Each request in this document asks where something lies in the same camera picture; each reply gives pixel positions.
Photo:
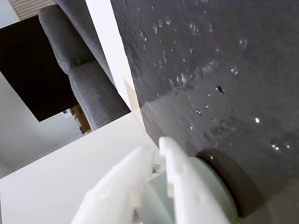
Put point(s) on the white slatted panel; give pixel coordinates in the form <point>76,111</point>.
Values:
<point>28,7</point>

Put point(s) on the grey fabric chair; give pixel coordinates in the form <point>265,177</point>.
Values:
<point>93,98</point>

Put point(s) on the black flat panel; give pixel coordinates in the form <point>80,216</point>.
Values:
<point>30,70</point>

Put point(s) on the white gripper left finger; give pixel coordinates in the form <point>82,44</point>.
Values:
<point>112,191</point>

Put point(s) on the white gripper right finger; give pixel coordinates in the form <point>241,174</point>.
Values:
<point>184,186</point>

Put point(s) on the brown cardboard box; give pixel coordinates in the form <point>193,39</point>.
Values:
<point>81,119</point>

